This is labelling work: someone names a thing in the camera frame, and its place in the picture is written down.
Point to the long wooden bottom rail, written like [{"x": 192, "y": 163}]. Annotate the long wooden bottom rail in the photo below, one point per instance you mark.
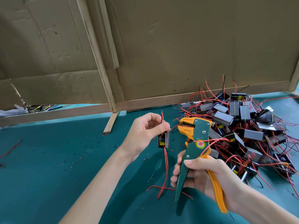
[{"x": 201, "y": 96}]

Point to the person's left hand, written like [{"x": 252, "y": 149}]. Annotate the person's left hand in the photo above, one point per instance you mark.
[{"x": 142, "y": 133}]

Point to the small wooden stick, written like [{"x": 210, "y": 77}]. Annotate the small wooden stick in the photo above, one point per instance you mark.
[{"x": 110, "y": 122}]

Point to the short wooden bottom rail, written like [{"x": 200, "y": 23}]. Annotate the short wooden bottom rail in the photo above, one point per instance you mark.
[{"x": 51, "y": 116}]

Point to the creased brown cardboard panel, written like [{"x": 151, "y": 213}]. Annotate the creased brown cardboard panel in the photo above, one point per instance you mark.
[{"x": 46, "y": 44}]

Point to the wooden corner post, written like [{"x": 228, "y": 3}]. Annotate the wooden corner post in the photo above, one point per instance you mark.
[{"x": 294, "y": 77}]

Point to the grey plastic bag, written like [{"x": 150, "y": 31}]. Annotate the grey plastic bag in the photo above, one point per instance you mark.
[{"x": 14, "y": 111}]

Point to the smooth brown cardboard panel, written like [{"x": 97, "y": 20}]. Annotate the smooth brown cardboard panel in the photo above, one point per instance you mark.
[{"x": 205, "y": 44}]

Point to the wide wooden post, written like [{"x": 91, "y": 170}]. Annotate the wide wooden post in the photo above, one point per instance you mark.
[{"x": 96, "y": 53}]

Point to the person's left forearm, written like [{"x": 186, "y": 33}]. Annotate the person's left forearm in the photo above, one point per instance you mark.
[{"x": 96, "y": 193}]

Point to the person's right hand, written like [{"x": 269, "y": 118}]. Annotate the person's right hand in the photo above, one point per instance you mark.
[{"x": 215, "y": 177}]

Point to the thin wooden strip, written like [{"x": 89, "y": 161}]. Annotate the thin wooden strip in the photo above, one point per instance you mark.
[{"x": 109, "y": 32}]

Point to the person's right forearm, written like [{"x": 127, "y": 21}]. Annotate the person's right forearm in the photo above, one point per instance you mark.
[{"x": 266, "y": 207}]

